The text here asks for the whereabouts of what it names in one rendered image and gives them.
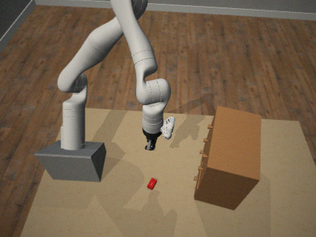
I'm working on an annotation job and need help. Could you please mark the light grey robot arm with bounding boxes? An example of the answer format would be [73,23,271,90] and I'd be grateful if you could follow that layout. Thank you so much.
[57,0,175,150]

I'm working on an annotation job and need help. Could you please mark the brown wooden chest of drawers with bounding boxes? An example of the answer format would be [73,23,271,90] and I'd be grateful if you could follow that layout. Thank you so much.
[194,106,261,210]

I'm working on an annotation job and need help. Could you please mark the red nine-volt battery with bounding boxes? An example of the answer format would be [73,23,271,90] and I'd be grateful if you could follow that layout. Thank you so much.
[147,178,157,190]

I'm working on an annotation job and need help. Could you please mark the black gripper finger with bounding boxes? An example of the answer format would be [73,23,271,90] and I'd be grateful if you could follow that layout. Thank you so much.
[145,138,157,151]

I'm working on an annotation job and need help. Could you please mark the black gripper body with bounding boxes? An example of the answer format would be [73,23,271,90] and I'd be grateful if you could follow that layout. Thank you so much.
[142,128,162,144]

